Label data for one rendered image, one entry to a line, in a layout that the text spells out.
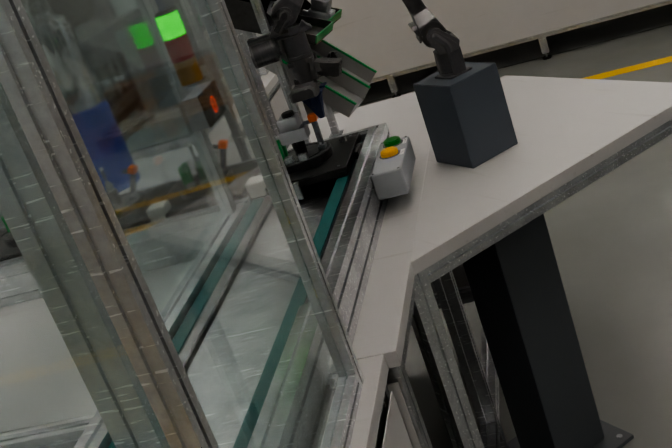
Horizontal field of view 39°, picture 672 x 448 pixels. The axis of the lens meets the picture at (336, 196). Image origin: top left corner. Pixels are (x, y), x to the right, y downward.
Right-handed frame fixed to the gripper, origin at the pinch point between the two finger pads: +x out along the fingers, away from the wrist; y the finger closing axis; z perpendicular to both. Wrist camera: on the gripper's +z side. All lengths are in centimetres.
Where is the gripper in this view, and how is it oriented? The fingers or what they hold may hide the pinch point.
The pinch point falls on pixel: (317, 103)
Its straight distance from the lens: 216.5
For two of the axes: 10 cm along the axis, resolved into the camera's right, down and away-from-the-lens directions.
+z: 9.3, -2.5, -2.6
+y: 1.5, -3.9, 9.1
